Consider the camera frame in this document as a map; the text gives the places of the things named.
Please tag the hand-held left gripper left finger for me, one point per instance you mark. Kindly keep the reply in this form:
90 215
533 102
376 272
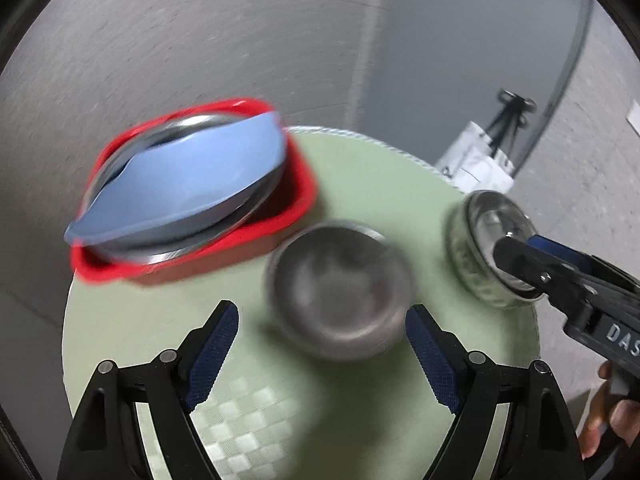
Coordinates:
214 351

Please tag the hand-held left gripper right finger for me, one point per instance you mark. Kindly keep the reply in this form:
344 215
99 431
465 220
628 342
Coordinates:
431 355

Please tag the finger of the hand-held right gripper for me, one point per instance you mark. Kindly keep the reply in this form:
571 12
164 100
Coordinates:
560 252
535 267

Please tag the small steel bowl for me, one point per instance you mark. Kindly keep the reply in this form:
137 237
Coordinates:
470 255

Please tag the large steel bowl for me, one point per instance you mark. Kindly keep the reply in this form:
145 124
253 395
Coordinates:
340 285

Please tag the red plastic tray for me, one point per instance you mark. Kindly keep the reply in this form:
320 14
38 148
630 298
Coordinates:
120 272

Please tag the blue plate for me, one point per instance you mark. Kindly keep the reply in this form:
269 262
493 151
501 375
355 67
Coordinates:
200 175

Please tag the person's right hand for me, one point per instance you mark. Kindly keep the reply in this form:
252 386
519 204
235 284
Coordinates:
597 420

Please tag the green round table mat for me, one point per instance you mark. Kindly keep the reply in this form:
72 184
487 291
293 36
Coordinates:
310 400

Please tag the white bag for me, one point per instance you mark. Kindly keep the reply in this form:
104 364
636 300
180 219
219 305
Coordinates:
475 162

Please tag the black tripod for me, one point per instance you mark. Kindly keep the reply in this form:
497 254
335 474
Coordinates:
515 110

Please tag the white wall paper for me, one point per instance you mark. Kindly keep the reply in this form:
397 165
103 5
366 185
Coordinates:
635 120

